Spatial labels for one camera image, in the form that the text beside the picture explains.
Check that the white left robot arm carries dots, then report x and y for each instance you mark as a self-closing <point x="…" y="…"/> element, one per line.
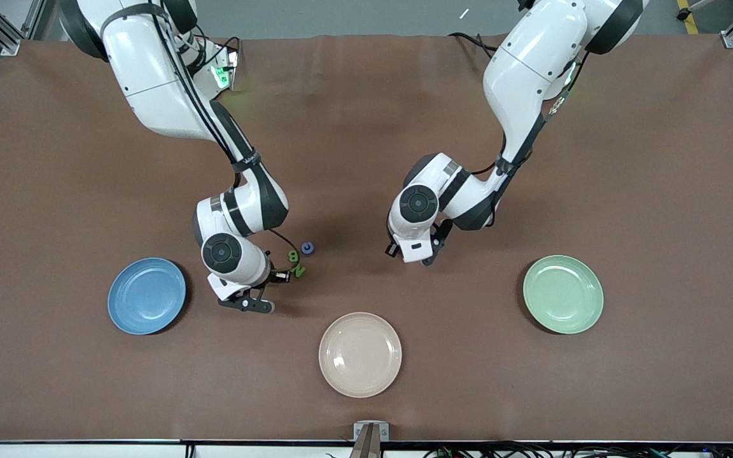
<point x="532" y="63"/>

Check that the blue letter C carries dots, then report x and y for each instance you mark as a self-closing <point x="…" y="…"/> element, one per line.
<point x="303" y="249"/>

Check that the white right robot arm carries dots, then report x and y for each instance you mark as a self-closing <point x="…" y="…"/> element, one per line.
<point x="150" y="70"/>

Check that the black caster wheel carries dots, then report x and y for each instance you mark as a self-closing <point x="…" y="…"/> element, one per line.
<point x="684" y="13"/>

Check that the beige plate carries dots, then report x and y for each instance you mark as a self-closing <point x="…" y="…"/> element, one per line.
<point x="360" y="355"/>

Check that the brown table mat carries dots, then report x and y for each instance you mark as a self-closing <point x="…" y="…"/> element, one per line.
<point x="354" y="95"/>

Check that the green plate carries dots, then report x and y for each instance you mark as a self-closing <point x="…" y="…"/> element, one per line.
<point x="564" y="312"/>

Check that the green letter N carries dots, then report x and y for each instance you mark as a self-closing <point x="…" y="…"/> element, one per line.
<point x="300" y="271"/>

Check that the green letter B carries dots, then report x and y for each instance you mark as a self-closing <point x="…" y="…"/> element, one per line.
<point x="292" y="256"/>

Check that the blue plate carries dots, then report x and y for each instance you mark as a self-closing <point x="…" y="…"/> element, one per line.
<point x="147" y="296"/>

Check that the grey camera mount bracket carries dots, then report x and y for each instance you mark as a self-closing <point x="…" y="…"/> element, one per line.
<point x="360" y="432"/>

